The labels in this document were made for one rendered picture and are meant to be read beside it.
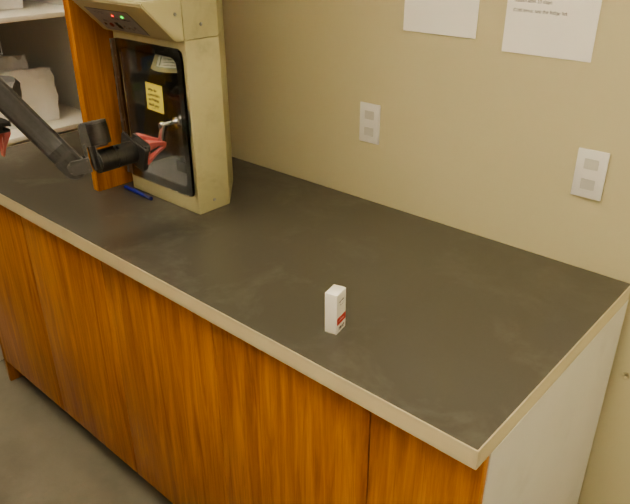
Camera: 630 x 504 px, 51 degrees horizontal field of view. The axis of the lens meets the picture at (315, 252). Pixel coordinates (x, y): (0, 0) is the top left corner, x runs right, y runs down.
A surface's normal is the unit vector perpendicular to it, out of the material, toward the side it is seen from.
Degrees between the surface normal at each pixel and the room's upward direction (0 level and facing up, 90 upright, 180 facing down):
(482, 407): 0
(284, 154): 90
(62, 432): 0
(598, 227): 90
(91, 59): 90
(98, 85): 90
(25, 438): 0
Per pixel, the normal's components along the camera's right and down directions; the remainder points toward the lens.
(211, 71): 0.75, 0.30
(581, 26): -0.66, 0.34
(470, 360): 0.00, -0.89
